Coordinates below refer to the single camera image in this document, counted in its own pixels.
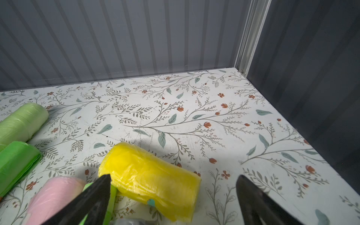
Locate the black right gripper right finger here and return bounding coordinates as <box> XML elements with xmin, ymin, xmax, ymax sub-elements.
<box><xmin>236</xmin><ymin>175</ymin><xmax>302</xmax><ymax>225</ymax></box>

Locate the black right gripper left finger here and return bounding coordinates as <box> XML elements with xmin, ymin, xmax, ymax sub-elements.
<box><xmin>43</xmin><ymin>174</ymin><xmax>112</xmax><ymax>225</ymax></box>

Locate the dark grey trash bag roll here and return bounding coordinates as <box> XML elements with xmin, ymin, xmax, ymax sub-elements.
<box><xmin>110</xmin><ymin>218</ymin><xmax>156</xmax><ymax>225</ymax></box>

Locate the pink trash bag roll right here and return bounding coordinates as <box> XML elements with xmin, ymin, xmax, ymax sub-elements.
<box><xmin>25</xmin><ymin>177</ymin><xmax>86</xmax><ymax>225</ymax></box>

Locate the pale green roll far right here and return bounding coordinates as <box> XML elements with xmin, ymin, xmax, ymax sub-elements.
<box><xmin>1</xmin><ymin>103</ymin><xmax>49</xmax><ymax>150</ymax></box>

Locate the bright green roll beside pink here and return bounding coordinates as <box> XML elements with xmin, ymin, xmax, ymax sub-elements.
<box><xmin>1</xmin><ymin>141</ymin><xmax>42</xmax><ymax>199</ymax></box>

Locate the yellow trash bag roll right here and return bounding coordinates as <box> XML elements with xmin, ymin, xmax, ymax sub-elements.
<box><xmin>98</xmin><ymin>142</ymin><xmax>201</xmax><ymax>223</ymax></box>

